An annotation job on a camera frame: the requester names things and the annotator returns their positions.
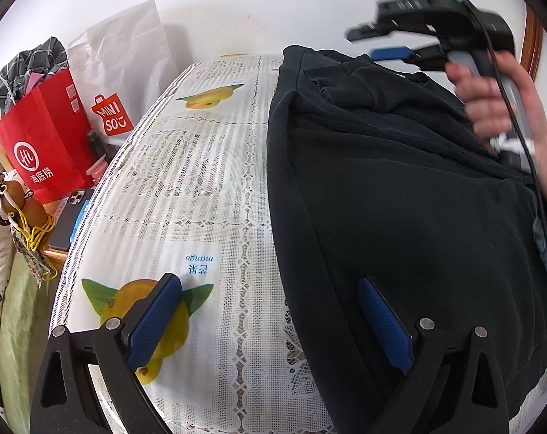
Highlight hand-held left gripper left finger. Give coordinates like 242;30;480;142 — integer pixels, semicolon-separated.
29;272;184;434

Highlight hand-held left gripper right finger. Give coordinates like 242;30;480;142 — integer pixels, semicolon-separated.
357;276;511;434

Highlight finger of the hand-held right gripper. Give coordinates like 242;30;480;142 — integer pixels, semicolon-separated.
370;43;450;72
345;20;394;42

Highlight black garment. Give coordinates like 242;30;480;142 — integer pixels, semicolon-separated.
266;44;547;434

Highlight person's right hand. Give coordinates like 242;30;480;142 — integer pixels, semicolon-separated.
445;50;547;202

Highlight wooden side table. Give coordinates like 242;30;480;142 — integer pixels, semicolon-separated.
0;118;98;272

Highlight green blanket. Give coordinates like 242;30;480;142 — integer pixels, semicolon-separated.
0;253;68;417

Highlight dark smartphone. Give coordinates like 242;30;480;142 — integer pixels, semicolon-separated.
47;188;95;251

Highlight fruit print lace tablecloth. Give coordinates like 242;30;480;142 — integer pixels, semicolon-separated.
51;54;547;434

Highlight brown round ornament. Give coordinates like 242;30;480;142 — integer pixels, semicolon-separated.
4;178;47;227

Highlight small dark bottle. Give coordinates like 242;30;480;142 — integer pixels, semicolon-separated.
87;129;108;164

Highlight red paper bag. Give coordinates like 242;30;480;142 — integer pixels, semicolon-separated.
0;69;95;205

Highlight white plastic bag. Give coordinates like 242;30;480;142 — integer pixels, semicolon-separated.
68;0;184;145

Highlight grey checked cloth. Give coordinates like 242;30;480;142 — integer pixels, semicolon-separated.
0;36;70;111

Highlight brown wooden frame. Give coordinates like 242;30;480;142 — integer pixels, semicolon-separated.
520;7;546;81

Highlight black cable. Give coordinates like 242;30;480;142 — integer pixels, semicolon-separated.
445;0;547;254

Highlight brown charm with yellow cord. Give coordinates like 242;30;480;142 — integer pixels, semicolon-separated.
12;226;58;289

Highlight yellow cord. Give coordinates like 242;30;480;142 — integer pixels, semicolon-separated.
13;205;55;252

